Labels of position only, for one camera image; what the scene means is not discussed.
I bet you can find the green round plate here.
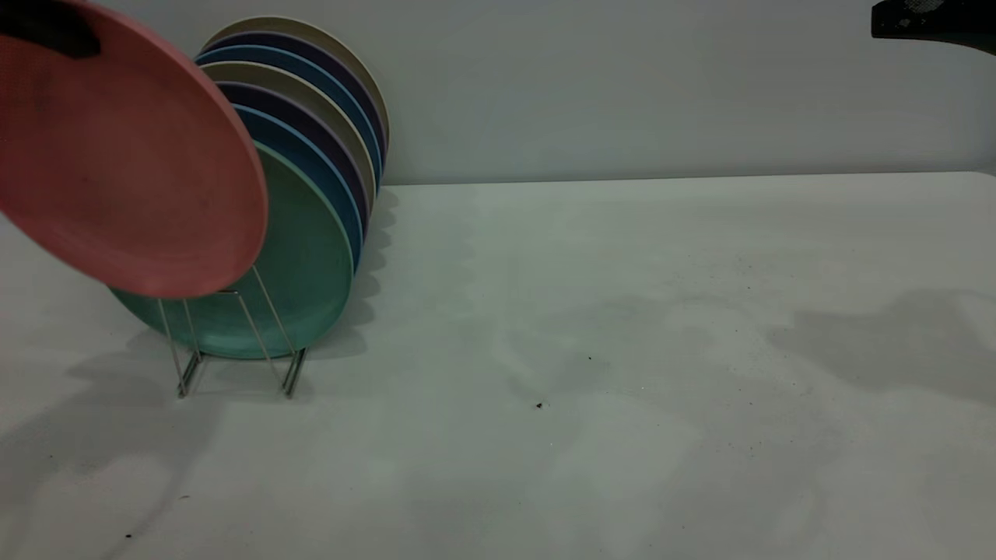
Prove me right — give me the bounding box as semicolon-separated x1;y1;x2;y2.
109;142;355;361

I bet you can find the beige round plate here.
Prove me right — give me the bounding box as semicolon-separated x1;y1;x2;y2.
201;62;377;219
204;17;391;149

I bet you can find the dark purple round plate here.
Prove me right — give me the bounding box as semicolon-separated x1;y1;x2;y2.
201;33;388;168
216;82;370;234

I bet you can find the pink round plate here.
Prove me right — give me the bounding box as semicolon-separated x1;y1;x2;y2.
0;0;269;299

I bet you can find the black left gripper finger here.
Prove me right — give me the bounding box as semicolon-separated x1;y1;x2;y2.
0;14;102;60

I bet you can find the metal wire plate rack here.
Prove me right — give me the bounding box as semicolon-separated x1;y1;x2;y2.
157;266;307;401

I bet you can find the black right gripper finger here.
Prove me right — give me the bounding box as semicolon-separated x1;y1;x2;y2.
871;0;996;57

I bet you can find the blue round plate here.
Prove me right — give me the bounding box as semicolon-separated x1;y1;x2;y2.
233;103;364;273
195;47;384;195

